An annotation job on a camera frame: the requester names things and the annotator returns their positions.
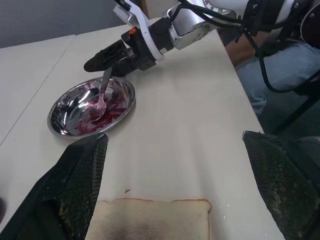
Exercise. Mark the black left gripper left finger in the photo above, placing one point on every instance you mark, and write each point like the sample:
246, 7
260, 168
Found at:
75, 175

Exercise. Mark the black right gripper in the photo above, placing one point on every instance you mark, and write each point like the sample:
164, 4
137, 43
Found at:
140, 53

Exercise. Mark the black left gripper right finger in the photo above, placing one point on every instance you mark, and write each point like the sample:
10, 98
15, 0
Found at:
280, 180

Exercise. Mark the metal spoon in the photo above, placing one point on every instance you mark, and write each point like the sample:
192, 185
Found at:
100, 105

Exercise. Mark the steel bowl with jam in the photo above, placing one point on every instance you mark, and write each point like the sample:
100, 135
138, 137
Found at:
75, 112

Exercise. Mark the white bread slice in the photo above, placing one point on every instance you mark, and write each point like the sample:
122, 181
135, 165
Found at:
150, 220

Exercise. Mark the brown cardboard box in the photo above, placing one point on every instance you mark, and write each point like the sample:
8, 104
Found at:
150, 8

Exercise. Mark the person's leg in blue jeans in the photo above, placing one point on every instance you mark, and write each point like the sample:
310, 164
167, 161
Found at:
282, 67

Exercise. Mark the silver and black robot torso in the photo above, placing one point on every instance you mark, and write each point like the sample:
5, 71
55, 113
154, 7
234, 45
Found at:
277, 12

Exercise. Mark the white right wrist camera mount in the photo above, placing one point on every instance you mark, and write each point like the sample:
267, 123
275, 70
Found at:
143, 27

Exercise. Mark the black chair frame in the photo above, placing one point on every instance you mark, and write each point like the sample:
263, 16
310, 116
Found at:
292, 110

